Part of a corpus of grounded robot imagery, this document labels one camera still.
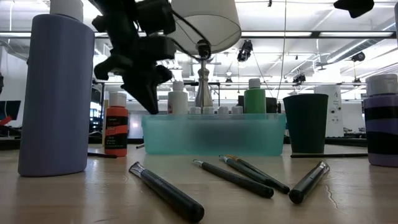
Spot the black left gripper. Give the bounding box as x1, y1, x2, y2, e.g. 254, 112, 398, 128
94, 35, 177, 114

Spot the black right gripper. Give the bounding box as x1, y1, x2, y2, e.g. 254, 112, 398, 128
333, 0, 376, 19

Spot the large green paint bottle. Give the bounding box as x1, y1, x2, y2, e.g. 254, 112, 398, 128
243, 78, 267, 114

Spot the long thin dark paintbrush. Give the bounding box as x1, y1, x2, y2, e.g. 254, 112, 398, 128
290, 152, 369, 159

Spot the small orange-red paint bottle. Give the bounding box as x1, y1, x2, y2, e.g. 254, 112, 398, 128
104, 91, 129, 157

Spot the large lavender blue paint bottle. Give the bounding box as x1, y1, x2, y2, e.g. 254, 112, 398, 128
17, 0, 96, 178

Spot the small purple paint bottle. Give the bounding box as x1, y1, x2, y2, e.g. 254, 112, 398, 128
363, 73, 398, 168

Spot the black overhead beam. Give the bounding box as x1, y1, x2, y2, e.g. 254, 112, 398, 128
0, 30, 397, 40

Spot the translucent teal plastic tray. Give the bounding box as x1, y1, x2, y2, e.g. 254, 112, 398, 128
141, 113, 287, 157

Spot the white shade silver table lamp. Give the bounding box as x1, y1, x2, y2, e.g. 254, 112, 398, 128
167, 0, 243, 110

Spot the black paintbrush wide silver ferrule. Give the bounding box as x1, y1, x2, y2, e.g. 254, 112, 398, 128
128, 161, 206, 223

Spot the white cylindrical appliance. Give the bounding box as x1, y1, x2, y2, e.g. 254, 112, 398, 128
313, 85, 345, 138

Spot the dark green plastic cup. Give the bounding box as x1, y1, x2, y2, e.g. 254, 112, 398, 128
282, 93, 330, 154

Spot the dark background monitor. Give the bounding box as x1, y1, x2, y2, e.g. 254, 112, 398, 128
0, 100, 22, 121

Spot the silver ceiling duct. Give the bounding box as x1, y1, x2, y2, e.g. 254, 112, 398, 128
326, 39, 398, 65

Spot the black ceiling camera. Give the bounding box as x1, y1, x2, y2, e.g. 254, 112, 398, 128
292, 73, 307, 85
236, 39, 254, 63
351, 51, 366, 63

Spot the black metal table frame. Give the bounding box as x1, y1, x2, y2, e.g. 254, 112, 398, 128
0, 136, 368, 151

